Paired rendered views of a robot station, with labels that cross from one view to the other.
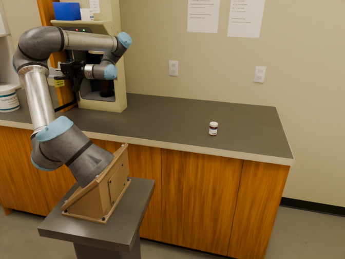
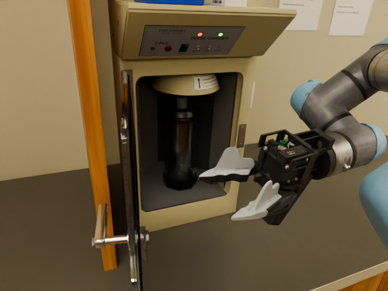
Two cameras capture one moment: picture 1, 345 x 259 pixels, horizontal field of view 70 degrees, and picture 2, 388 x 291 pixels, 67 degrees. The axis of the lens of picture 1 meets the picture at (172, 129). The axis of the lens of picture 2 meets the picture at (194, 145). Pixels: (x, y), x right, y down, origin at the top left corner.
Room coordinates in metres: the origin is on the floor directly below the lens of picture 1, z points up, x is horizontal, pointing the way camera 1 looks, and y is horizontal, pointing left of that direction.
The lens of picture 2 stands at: (1.02, 0.88, 1.52)
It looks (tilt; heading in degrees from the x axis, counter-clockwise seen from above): 27 degrees down; 324
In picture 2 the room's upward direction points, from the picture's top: 3 degrees clockwise
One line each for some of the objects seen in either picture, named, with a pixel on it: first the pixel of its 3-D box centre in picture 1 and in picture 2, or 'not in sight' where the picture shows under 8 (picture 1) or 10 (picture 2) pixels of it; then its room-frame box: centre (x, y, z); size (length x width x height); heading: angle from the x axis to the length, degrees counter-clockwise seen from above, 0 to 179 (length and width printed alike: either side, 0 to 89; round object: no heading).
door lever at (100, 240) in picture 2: not in sight; (112, 224); (1.38, 0.77, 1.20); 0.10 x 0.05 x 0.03; 157
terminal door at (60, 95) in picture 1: (53, 79); (131, 198); (1.43, 0.72, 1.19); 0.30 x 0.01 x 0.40; 157
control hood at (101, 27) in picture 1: (82, 30); (206, 34); (1.50, 0.52, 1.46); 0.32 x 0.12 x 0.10; 77
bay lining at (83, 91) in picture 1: (103, 69); (174, 126); (1.67, 0.48, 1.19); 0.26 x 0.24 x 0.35; 77
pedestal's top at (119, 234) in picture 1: (103, 204); not in sight; (0.69, 0.26, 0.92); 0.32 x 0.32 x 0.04; 79
